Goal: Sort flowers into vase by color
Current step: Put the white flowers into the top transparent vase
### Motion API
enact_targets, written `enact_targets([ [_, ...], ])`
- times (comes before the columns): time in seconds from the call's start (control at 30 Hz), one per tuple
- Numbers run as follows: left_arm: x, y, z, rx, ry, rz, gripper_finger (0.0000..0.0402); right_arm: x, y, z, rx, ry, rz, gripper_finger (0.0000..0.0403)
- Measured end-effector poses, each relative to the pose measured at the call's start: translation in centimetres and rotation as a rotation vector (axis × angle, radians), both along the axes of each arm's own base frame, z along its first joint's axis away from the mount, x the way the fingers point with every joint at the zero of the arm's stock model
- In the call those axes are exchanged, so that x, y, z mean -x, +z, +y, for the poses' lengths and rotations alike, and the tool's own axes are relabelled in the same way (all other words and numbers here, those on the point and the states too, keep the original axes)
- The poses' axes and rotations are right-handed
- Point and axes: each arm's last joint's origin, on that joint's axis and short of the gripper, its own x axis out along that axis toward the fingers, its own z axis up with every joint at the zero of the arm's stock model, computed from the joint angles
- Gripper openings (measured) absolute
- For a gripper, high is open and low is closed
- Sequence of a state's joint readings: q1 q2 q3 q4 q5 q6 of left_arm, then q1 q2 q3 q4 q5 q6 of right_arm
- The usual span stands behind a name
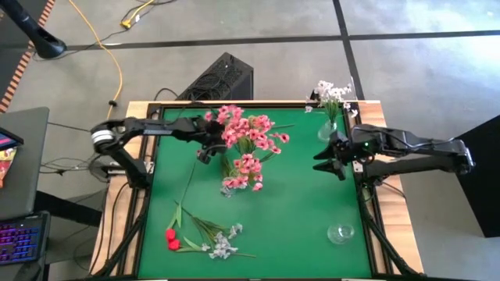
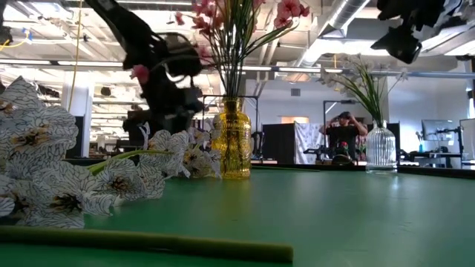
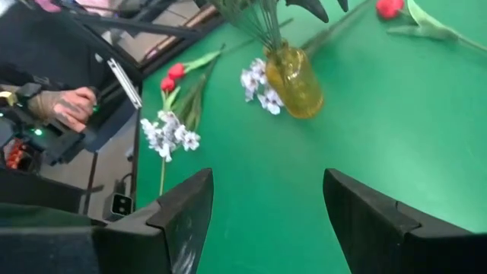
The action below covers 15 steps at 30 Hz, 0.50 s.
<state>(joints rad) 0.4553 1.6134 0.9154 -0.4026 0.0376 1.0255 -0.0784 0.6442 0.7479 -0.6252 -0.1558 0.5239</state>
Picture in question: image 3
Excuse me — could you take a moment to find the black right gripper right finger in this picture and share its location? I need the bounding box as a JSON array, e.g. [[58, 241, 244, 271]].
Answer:
[[323, 167, 487, 274]]

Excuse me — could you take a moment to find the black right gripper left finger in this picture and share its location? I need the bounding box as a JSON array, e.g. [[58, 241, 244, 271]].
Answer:
[[94, 167, 215, 274]]

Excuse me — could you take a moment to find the white artificial flower bunch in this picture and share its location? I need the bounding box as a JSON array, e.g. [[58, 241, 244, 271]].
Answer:
[[239, 56, 285, 116], [139, 49, 224, 164]]

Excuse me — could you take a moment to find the person's forearm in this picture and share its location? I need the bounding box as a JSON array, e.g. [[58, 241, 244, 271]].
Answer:
[[0, 81, 49, 123]]

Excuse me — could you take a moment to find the yellow glass vase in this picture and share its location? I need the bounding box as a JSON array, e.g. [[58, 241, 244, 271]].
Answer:
[[264, 40, 325, 119]]

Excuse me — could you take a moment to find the person's hand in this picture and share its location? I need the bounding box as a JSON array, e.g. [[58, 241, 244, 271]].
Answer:
[[45, 86, 98, 133]]

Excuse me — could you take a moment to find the small black depth camera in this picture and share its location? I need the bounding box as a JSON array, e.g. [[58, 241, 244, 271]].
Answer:
[[109, 192, 135, 221]]

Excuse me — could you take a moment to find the black leader arm handle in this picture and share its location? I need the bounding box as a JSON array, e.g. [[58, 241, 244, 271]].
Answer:
[[0, 85, 111, 167]]

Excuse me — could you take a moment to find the silver metal rail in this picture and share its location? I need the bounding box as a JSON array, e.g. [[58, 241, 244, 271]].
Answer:
[[106, 56, 144, 110]]

